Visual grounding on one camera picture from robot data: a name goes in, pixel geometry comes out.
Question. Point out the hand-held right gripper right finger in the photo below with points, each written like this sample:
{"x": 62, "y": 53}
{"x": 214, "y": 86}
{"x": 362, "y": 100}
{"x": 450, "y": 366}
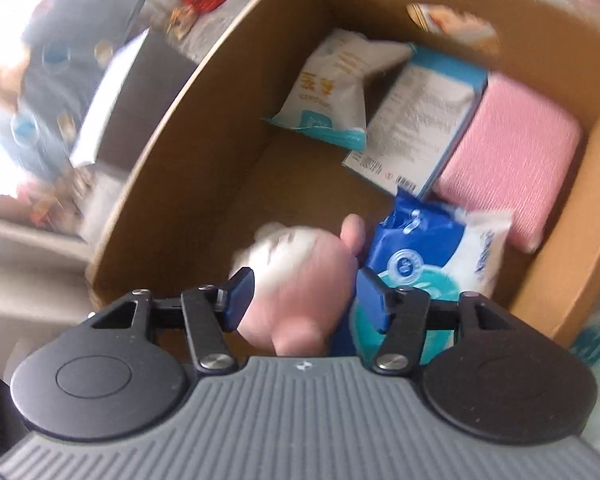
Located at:
{"x": 371, "y": 300}

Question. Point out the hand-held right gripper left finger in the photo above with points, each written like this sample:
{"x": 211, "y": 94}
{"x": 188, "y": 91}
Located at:
{"x": 241, "y": 287}

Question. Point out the pink plush toy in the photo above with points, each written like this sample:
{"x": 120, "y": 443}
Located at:
{"x": 300, "y": 285}

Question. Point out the blue wet wipes packet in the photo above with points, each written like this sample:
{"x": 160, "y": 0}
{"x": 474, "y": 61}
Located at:
{"x": 420, "y": 245}

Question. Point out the cardboard box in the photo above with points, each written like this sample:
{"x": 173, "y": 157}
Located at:
{"x": 195, "y": 160}

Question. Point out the blue and white box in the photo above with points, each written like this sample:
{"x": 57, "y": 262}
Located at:
{"x": 415, "y": 120}

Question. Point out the pink sponge cloth pack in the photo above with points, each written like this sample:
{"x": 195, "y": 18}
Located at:
{"x": 510, "y": 160}

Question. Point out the white and teal packet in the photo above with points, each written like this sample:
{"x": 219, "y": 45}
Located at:
{"x": 330, "y": 85}

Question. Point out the white board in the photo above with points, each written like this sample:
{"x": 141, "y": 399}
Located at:
{"x": 110, "y": 105}

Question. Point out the grey circle print cloth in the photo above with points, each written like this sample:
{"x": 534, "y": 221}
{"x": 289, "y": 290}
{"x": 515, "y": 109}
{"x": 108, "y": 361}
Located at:
{"x": 45, "y": 75}

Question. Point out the red wrapper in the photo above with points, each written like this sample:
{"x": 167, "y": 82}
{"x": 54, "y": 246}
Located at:
{"x": 205, "y": 0}

